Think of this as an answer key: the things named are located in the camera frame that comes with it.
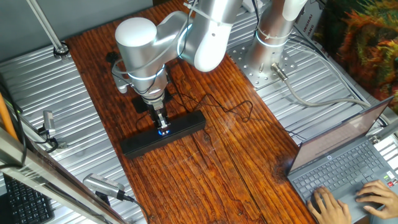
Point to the silver robot mounting plate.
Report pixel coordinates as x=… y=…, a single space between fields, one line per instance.
x=248 y=71

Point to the black speaker bar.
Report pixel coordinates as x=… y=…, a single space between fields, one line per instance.
x=140 y=146

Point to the aluminium frame bar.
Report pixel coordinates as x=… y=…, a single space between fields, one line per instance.
x=46 y=177

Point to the person's left hand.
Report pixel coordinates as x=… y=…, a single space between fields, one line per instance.
x=332 y=213

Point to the orange pole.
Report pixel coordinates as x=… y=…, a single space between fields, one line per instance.
x=7 y=119

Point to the colourful patterned fabric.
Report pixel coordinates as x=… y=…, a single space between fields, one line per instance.
x=367 y=46

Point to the round speaker volume knob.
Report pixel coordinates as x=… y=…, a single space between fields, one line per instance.
x=163 y=132

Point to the person's right hand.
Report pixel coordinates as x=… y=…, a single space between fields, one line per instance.
x=385 y=200

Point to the black computer keyboard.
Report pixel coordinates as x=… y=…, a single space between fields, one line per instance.
x=25 y=205

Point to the small grey bracket camera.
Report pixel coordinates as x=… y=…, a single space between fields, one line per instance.
x=49 y=123

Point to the grey-blue trouser leg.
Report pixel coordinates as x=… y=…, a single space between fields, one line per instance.
x=385 y=221

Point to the white plastic box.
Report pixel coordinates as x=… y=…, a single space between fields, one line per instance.
x=250 y=4

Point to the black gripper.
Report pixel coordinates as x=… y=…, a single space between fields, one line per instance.
x=154 y=109

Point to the silver metal pole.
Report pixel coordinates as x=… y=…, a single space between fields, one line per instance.
x=46 y=28

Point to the dark grey laptop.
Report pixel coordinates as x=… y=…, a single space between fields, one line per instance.
x=335 y=140

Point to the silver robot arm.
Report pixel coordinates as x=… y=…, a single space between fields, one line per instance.
x=136 y=46

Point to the printed cardboard box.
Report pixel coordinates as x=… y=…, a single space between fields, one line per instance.
x=308 y=18

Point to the silver white depth camera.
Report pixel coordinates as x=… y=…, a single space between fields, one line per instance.
x=102 y=184

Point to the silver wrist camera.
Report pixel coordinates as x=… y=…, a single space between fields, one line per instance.
x=119 y=82

